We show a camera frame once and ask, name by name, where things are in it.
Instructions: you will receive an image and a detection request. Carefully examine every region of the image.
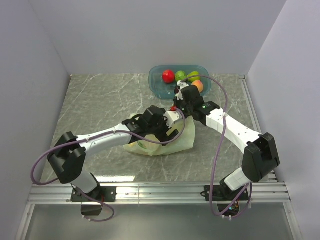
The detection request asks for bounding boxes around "teal plastic container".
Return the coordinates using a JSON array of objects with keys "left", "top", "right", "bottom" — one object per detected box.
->
[{"left": 148, "top": 64, "right": 209, "bottom": 100}]

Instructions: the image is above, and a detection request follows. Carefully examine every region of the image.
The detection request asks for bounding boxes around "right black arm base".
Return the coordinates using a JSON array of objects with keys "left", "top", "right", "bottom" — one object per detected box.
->
[{"left": 200, "top": 184, "right": 252, "bottom": 220}]

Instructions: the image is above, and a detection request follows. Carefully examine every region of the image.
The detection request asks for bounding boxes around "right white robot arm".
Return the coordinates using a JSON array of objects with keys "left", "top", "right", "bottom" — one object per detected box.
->
[{"left": 173, "top": 81, "right": 280, "bottom": 200}]

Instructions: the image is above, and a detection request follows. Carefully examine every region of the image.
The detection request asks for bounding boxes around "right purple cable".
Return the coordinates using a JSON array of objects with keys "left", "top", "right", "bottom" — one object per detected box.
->
[{"left": 181, "top": 74, "right": 252, "bottom": 217}]

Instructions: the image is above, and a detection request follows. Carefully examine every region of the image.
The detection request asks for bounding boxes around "orange peach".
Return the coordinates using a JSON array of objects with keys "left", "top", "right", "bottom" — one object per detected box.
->
[{"left": 191, "top": 80, "right": 204, "bottom": 93}]

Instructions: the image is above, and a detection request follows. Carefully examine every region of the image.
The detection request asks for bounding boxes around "aluminium rail frame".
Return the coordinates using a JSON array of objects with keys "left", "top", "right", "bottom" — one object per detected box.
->
[{"left": 19, "top": 73, "right": 294, "bottom": 240}]

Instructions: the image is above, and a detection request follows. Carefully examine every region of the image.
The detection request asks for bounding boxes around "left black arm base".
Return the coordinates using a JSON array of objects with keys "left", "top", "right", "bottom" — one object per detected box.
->
[{"left": 70, "top": 185, "right": 117, "bottom": 217}]

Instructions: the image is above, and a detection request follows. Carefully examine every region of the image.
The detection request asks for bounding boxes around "purple cable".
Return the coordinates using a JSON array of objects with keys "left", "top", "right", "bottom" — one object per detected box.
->
[
  {"left": 181, "top": 74, "right": 252, "bottom": 217},
  {"left": 30, "top": 106, "right": 186, "bottom": 186}
]

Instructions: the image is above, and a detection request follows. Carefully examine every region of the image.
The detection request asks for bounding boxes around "red apple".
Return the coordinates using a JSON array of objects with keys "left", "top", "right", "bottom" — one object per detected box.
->
[{"left": 162, "top": 69, "right": 175, "bottom": 84}]

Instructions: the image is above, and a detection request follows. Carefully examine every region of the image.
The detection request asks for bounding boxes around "pale green plastic bag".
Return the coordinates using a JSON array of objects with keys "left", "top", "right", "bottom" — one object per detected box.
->
[{"left": 123, "top": 116, "right": 196, "bottom": 157}]

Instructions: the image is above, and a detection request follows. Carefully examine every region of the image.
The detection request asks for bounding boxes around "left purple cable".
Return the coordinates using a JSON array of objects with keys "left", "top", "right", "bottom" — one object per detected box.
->
[{"left": 30, "top": 106, "right": 186, "bottom": 186}]

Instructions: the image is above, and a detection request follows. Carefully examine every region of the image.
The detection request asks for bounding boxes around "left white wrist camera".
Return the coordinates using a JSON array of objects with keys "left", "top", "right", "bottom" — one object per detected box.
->
[{"left": 163, "top": 106, "right": 183, "bottom": 128}]

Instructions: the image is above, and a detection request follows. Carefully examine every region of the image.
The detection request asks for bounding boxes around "green pear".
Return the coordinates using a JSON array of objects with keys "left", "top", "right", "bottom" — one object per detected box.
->
[{"left": 187, "top": 71, "right": 201, "bottom": 83}]

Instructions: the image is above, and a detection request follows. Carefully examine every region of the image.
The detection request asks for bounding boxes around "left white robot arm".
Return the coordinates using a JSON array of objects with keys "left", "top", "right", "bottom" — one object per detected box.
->
[{"left": 47, "top": 106, "right": 185, "bottom": 201}]

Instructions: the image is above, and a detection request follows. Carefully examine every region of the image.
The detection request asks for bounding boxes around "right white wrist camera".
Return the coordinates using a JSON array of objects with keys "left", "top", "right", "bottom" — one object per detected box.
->
[{"left": 174, "top": 80, "right": 189, "bottom": 100}]

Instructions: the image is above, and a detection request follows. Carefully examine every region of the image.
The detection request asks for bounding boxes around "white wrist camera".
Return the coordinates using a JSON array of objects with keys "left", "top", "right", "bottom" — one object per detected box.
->
[
  {"left": 174, "top": 80, "right": 189, "bottom": 100},
  {"left": 163, "top": 106, "right": 183, "bottom": 128}
]

